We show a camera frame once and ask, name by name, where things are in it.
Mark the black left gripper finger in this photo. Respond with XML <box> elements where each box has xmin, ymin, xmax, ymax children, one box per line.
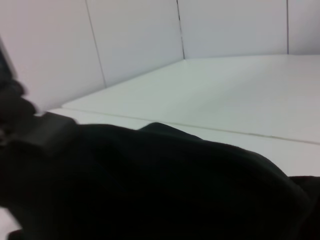
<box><xmin>0</xmin><ymin>79</ymin><xmax>80</xmax><ymax>157</ymax></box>

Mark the black shirt with FREE print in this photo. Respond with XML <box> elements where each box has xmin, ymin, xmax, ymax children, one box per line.
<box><xmin>0</xmin><ymin>121</ymin><xmax>320</xmax><ymax>240</ymax></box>

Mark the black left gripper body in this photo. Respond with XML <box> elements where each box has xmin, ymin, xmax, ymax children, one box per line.
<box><xmin>0</xmin><ymin>37</ymin><xmax>19</xmax><ymax>85</ymax></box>

